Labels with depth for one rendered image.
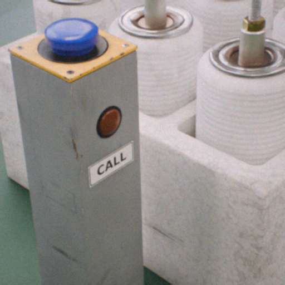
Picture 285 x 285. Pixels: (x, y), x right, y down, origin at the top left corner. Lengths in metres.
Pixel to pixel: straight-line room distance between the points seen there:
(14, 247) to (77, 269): 0.23
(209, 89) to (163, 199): 0.13
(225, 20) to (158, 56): 0.11
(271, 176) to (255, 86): 0.08
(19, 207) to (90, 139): 0.36
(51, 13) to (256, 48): 0.24
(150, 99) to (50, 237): 0.18
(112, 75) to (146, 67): 0.17
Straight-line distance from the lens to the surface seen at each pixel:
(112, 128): 0.56
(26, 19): 1.37
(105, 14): 0.79
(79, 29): 0.55
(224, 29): 0.79
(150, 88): 0.72
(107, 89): 0.54
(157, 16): 0.73
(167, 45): 0.70
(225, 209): 0.66
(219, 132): 0.67
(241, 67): 0.65
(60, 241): 0.63
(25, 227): 0.87
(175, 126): 0.70
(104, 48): 0.55
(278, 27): 0.75
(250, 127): 0.65
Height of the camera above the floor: 0.56
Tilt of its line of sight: 35 degrees down
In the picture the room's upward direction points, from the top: 2 degrees counter-clockwise
